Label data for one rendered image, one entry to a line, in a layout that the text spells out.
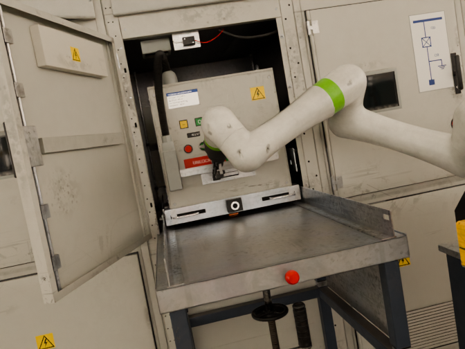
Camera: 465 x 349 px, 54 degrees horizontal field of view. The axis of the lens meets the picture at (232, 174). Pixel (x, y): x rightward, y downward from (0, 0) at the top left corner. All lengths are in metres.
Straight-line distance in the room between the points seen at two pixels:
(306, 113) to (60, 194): 0.74
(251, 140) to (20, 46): 0.65
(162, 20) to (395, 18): 0.90
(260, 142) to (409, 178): 0.82
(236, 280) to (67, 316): 0.89
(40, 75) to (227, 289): 0.75
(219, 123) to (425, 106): 0.95
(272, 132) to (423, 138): 0.50
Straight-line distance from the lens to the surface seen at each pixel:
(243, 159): 1.29
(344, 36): 1.87
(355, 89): 1.49
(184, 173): 1.71
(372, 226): 1.28
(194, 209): 1.75
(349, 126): 1.60
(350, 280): 1.58
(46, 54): 1.35
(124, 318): 1.80
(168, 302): 1.08
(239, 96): 1.78
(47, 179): 1.28
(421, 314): 2.11
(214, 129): 1.33
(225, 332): 1.86
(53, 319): 1.83
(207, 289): 1.08
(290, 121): 1.37
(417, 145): 1.56
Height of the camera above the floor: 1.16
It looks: 5 degrees down
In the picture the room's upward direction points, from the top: 10 degrees counter-clockwise
